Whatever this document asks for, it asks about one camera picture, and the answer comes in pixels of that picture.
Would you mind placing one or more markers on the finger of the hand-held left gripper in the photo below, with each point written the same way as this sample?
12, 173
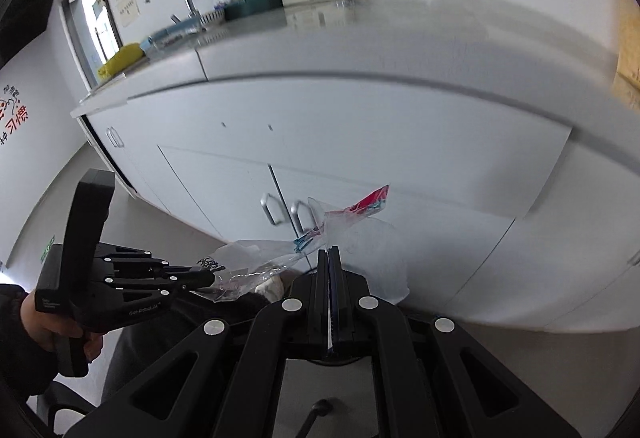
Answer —
145, 263
155, 288

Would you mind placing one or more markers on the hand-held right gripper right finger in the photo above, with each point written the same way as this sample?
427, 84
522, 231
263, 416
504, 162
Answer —
337, 298

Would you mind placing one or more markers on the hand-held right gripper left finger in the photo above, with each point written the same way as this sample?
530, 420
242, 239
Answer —
322, 298

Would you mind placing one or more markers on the clear wrapper with black print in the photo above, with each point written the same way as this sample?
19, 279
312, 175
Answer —
235, 268

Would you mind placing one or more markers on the clear bag with colourful print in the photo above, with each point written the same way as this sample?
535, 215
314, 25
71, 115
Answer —
370, 204

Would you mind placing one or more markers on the person's left forearm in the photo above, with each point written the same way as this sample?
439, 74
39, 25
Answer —
10, 343

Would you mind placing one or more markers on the person's left hand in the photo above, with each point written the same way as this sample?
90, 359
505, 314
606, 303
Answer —
55, 324

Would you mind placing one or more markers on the green exit sign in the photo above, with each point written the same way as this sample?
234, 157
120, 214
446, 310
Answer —
47, 249

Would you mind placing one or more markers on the white kitchen cabinet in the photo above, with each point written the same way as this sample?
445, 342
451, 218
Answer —
380, 142

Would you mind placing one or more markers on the yellow sponge cloth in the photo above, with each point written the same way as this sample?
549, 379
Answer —
120, 59

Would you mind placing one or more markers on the window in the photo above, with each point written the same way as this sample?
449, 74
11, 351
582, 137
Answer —
95, 35

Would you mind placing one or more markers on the white paper note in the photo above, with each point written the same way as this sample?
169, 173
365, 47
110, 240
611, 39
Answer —
128, 8

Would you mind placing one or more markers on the green lidded box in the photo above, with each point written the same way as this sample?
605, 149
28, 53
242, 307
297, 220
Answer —
252, 3

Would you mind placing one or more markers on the wooden cutting board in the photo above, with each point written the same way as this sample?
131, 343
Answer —
629, 52

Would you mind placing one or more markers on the red lettered wall poster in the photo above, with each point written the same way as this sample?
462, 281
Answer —
14, 115

